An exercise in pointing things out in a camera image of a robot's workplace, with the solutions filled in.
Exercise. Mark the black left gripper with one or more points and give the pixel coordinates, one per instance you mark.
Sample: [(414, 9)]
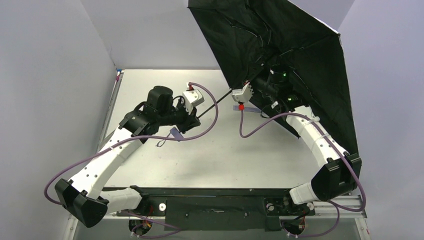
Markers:
[(191, 121)]

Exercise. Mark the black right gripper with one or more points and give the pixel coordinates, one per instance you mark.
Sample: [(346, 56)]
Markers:
[(253, 85)]

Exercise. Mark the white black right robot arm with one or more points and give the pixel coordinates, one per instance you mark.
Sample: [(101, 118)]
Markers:
[(339, 169)]

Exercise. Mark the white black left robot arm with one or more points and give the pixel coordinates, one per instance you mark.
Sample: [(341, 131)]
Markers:
[(83, 195)]

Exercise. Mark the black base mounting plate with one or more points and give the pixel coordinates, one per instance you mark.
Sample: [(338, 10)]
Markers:
[(220, 209)]

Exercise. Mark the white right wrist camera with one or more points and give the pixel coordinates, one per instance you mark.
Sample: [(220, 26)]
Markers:
[(244, 94)]

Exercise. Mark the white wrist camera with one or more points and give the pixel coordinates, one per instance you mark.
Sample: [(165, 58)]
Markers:
[(192, 99), (244, 94)]

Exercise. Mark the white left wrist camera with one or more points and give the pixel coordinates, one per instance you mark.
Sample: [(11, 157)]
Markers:
[(192, 99)]

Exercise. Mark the aluminium table edge rail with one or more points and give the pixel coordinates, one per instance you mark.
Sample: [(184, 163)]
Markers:
[(111, 105)]

